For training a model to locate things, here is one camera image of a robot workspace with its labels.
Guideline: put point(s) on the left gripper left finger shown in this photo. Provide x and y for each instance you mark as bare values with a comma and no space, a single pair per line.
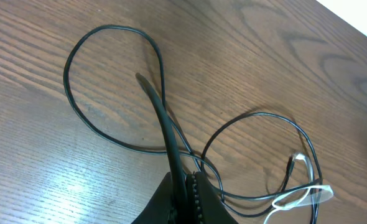
160,209

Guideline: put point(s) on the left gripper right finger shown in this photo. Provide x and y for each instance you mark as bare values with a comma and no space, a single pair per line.
203,203

